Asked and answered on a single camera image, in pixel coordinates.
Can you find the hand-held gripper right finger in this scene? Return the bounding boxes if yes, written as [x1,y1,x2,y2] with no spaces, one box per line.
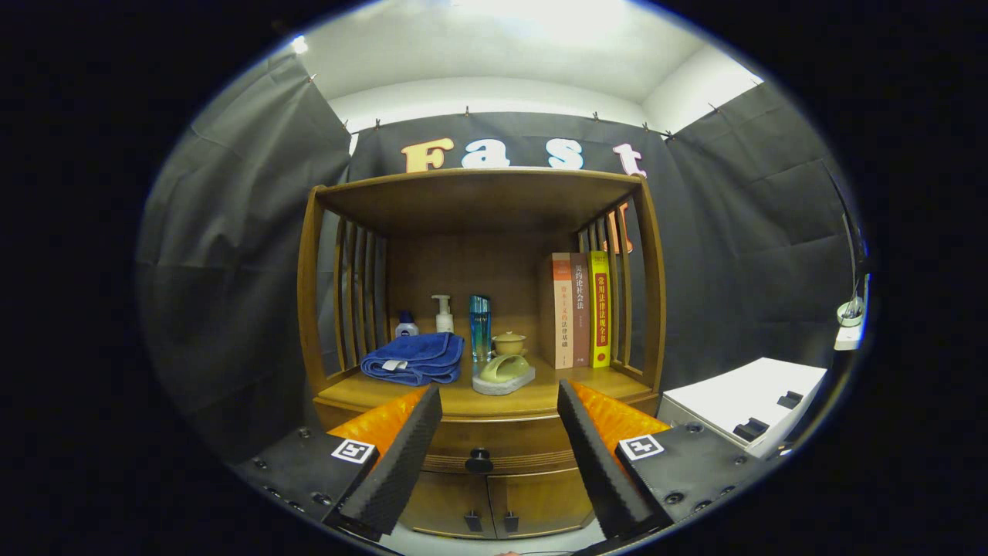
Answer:
[556,378,773,541]

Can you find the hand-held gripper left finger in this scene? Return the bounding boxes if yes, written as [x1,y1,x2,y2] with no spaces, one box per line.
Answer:
[232,384,445,543]

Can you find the wooden drawer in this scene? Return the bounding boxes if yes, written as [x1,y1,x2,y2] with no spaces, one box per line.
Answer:
[313,402,661,476]

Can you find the green handled grey scrub pad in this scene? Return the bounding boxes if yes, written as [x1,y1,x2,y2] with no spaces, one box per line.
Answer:
[472,354,536,396]

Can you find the wooden cabinet door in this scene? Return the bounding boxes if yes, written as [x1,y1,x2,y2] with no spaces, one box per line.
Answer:
[486,467,597,540]
[401,473,499,540]

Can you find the wooden countertop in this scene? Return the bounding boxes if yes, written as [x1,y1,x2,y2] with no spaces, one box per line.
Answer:
[315,359,661,422]

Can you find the wooden cabinet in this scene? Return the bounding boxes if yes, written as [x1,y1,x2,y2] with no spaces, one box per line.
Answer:
[297,168,668,540]

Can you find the blue folded towel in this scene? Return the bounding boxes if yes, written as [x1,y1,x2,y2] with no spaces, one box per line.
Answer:
[360,332,465,387]

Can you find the brown book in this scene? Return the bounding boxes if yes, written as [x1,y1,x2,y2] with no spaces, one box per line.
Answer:
[570,253,592,368]

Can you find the tall blue glass bottle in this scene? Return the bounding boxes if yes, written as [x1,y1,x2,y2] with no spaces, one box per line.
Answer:
[469,294,492,364]

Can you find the yellow book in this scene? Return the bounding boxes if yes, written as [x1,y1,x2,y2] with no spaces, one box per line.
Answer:
[588,250,612,368]

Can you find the beige orange book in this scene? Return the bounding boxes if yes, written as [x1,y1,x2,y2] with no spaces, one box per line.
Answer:
[551,253,574,370]

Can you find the white plastic case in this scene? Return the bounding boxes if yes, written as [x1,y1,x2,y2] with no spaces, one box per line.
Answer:
[658,357,828,460]

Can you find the black backdrop cloth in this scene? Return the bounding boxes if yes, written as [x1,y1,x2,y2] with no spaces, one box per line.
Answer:
[137,50,869,464]

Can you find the white device with cable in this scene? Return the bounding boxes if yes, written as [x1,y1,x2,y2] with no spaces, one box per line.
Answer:
[834,274,871,352]

